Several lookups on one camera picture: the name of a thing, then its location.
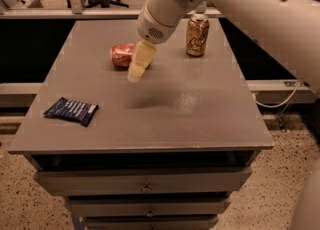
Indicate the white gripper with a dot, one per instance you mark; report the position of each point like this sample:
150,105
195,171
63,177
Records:
152,27

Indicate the grey drawer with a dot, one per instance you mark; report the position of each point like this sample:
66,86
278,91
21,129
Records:
144,181
147,207
156,223

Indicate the bottom grey drawer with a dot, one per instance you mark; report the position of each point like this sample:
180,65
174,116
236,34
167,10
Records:
156,223

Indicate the gold soda can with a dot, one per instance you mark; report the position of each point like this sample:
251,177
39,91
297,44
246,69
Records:
196,35

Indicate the blue snack bag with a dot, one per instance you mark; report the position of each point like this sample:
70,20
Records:
72,110

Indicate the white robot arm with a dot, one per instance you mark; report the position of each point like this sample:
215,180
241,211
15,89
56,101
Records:
288,30

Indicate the red coke can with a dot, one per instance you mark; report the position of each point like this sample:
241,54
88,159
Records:
121,54

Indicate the top grey drawer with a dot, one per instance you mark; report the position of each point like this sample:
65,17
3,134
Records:
144,181

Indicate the middle grey drawer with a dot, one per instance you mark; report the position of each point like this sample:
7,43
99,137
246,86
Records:
147,207

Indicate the grey drawer cabinet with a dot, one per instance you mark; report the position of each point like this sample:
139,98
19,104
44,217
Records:
184,113

